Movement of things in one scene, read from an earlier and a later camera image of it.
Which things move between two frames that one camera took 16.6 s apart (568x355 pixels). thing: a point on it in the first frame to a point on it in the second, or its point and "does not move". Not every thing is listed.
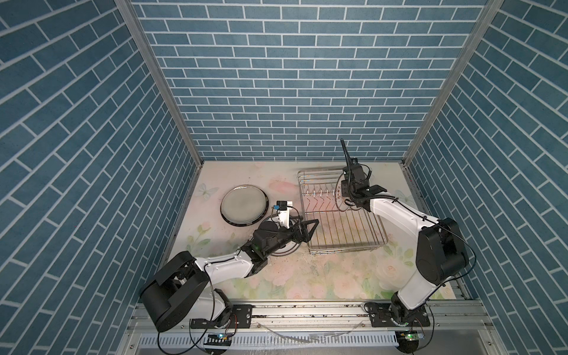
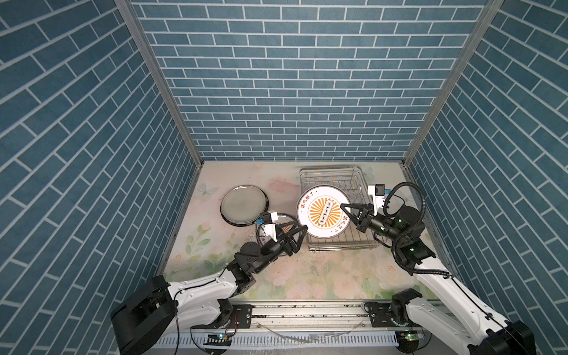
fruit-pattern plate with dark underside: x=244 y=205 does not move
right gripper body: x=345 y=189 to x=381 y=225
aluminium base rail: x=448 y=325 does not move
